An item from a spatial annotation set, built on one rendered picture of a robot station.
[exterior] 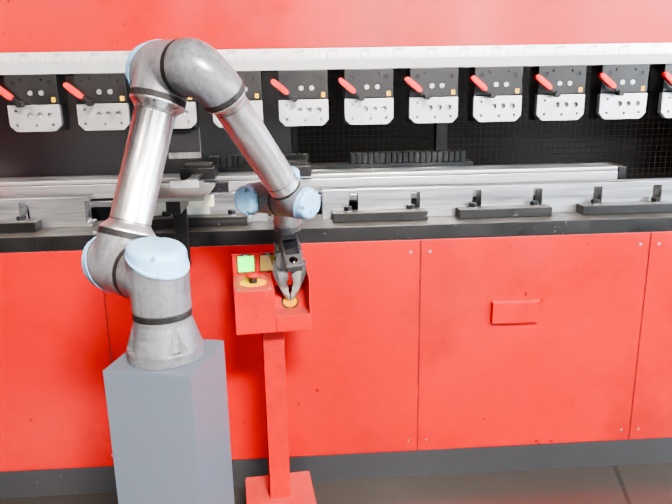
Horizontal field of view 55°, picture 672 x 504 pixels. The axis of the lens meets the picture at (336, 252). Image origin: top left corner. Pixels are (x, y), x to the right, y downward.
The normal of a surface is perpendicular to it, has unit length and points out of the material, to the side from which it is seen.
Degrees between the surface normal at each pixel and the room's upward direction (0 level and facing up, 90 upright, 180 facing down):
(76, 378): 90
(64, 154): 90
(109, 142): 90
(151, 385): 90
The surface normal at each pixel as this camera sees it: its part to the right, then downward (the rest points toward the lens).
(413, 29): 0.07, 0.25
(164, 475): -0.18, 0.25
